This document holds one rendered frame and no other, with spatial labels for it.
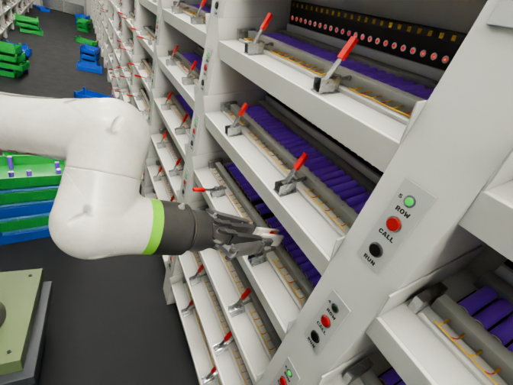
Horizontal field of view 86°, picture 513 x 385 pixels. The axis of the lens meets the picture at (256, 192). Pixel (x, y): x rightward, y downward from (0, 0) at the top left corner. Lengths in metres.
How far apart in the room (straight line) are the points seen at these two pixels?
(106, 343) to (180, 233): 0.98
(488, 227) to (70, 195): 0.47
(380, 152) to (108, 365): 1.23
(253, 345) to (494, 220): 0.61
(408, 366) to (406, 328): 0.04
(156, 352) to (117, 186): 1.03
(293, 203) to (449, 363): 0.31
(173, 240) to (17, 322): 0.72
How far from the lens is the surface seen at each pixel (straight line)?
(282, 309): 0.62
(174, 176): 1.28
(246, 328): 0.81
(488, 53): 0.35
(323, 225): 0.50
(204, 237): 0.50
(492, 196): 0.33
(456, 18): 0.62
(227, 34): 0.85
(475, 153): 0.34
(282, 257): 0.66
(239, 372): 0.97
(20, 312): 1.13
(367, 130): 0.40
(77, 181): 0.43
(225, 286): 0.87
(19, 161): 1.78
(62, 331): 1.45
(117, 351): 1.38
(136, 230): 0.44
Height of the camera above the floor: 1.22
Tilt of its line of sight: 30 degrees down
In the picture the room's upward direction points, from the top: 19 degrees clockwise
